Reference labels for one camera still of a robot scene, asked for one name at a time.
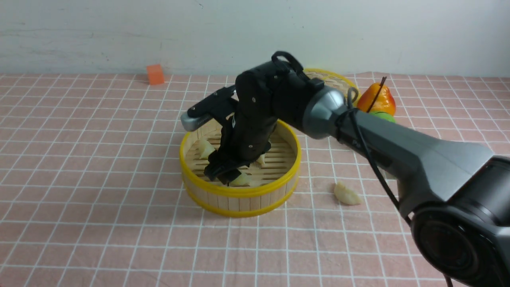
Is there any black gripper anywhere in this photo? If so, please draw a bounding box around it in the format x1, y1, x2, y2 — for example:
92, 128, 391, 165
204, 113, 277, 187

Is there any pale green dumpling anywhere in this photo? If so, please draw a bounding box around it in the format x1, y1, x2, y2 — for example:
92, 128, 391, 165
229, 173, 251, 187

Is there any white dumpling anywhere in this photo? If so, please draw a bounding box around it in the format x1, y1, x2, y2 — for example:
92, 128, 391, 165
333, 182, 363, 206
198, 138, 216, 160
256, 154, 266, 167

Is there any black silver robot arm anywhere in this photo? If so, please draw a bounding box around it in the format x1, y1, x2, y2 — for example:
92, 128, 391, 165
204, 59, 509, 287

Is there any yellow rimmed bamboo steamer tray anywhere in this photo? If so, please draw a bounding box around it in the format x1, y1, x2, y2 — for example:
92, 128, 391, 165
180, 120, 302, 218

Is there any yellow woven steamer lid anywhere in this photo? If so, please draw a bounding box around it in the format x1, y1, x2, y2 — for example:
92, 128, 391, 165
304, 68, 358, 96

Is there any orange foam cube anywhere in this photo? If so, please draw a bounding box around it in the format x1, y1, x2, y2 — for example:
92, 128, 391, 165
146, 64, 165, 85

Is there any pink checked tablecloth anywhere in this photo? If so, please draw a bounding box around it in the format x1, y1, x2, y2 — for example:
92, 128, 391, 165
0, 72, 510, 287

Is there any green toy melon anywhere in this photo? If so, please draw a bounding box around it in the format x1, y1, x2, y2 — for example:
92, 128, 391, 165
369, 111, 396, 122

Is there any orange yellow toy pear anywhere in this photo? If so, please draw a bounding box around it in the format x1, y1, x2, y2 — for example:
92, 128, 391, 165
356, 77, 396, 116

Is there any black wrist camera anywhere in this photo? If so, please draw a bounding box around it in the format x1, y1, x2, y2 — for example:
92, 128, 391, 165
180, 85, 237, 132

